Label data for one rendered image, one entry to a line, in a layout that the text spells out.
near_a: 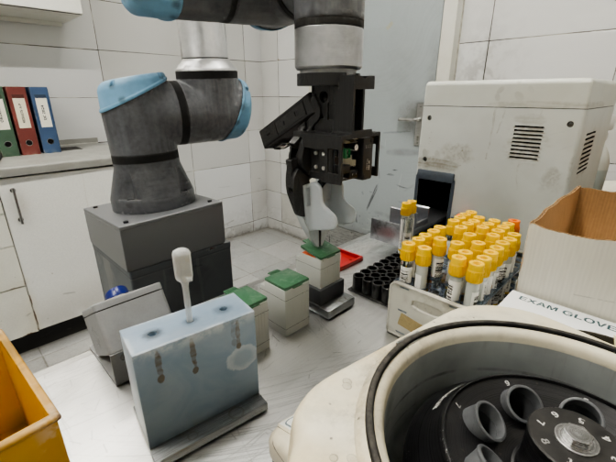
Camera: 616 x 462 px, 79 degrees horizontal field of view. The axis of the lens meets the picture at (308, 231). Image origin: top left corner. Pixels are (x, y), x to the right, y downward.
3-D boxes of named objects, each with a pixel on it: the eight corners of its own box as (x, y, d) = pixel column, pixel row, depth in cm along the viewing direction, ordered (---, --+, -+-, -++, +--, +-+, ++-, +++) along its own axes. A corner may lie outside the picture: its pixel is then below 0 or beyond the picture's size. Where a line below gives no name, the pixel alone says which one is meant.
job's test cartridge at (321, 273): (315, 281, 55) (315, 242, 53) (339, 292, 52) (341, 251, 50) (295, 291, 53) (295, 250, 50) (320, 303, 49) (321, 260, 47)
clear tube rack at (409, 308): (456, 277, 60) (464, 235, 57) (525, 300, 53) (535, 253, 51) (385, 331, 46) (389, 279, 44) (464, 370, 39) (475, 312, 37)
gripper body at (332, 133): (338, 192, 40) (341, 71, 36) (284, 180, 46) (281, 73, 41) (379, 181, 45) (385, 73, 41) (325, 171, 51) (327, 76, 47)
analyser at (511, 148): (463, 201, 102) (480, 83, 91) (583, 225, 84) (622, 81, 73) (403, 228, 81) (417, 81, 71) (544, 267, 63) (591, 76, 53)
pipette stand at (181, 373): (234, 368, 40) (226, 286, 36) (268, 411, 34) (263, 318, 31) (134, 414, 34) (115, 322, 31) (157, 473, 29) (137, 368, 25)
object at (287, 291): (285, 310, 51) (283, 265, 48) (310, 324, 47) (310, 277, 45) (261, 322, 48) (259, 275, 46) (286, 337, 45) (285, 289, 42)
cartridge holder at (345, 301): (308, 283, 58) (308, 262, 56) (354, 305, 52) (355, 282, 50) (281, 296, 54) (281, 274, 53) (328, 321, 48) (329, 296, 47)
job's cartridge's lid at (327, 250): (315, 237, 53) (316, 235, 52) (340, 253, 50) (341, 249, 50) (296, 246, 50) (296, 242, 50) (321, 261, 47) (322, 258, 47)
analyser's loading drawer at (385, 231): (423, 214, 84) (426, 192, 82) (452, 221, 80) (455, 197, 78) (369, 237, 70) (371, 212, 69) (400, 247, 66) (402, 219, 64)
